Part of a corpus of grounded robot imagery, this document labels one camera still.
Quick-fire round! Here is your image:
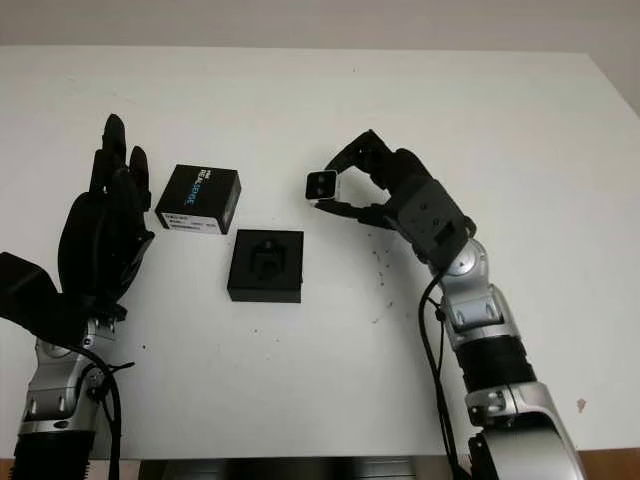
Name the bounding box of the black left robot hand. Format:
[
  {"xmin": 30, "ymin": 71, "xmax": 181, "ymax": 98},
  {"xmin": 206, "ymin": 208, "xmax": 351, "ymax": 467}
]
[{"xmin": 55, "ymin": 113, "xmax": 155, "ymax": 322}]

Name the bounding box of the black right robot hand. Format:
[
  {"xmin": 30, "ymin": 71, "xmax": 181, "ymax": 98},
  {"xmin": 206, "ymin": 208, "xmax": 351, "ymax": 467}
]
[{"xmin": 313, "ymin": 128, "xmax": 435, "ymax": 232}]

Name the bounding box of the small silver depth camera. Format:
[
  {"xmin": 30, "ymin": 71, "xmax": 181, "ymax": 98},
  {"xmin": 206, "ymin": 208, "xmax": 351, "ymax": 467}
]
[{"xmin": 304, "ymin": 169, "xmax": 344, "ymax": 205}]

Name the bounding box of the black RealSense box lid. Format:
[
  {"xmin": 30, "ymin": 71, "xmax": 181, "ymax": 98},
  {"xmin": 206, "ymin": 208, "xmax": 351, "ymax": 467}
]
[{"xmin": 154, "ymin": 162, "xmax": 243, "ymax": 235}]

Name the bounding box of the black box base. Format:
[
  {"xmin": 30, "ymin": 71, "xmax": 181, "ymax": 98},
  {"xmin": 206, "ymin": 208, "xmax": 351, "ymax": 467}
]
[{"xmin": 227, "ymin": 229, "xmax": 305, "ymax": 305}]

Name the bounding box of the dark robot torso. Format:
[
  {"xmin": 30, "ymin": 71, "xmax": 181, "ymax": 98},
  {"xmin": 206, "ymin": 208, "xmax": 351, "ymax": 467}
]
[{"xmin": 137, "ymin": 454, "xmax": 449, "ymax": 480}]

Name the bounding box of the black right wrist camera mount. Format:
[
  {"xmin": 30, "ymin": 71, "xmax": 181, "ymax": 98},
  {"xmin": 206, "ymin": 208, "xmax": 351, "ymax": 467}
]
[{"xmin": 397, "ymin": 179, "xmax": 476, "ymax": 274}]

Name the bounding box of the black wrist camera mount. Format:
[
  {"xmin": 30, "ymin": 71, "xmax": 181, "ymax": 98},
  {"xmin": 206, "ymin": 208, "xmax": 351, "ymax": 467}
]
[
  {"xmin": 0, "ymin": 251, "xmax": 96, "ymax": 341},
  {"xmin": 397, "ymin": 179, "xmax": 476, "ymax": 274}
]

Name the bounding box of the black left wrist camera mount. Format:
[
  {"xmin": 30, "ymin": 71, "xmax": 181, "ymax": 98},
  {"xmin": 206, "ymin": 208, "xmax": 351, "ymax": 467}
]
[{"xmin": 0, "ymin": 251, "xmax": 96, "ymax": 341}]

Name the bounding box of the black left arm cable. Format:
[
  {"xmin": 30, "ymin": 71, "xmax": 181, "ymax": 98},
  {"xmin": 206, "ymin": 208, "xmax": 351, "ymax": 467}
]
[{"xmin": 74, "ymin": 344, "xmax": 136, "ymax": 480}]

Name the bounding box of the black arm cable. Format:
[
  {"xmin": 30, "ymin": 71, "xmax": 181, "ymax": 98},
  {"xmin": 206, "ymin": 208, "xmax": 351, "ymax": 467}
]
[
  {"xmin": 419, "ymin": 272, "xmax": 466, "ymax": 480},
  {"xmin": 74, "ymin": 344, "xmax": 136, "ymax": 480}
]

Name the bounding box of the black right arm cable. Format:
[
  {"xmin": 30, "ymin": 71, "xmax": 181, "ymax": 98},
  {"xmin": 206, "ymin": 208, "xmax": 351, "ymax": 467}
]
[{"xmin": 419, "ymin": 272, "xmax": 466, "ymax": 480}]

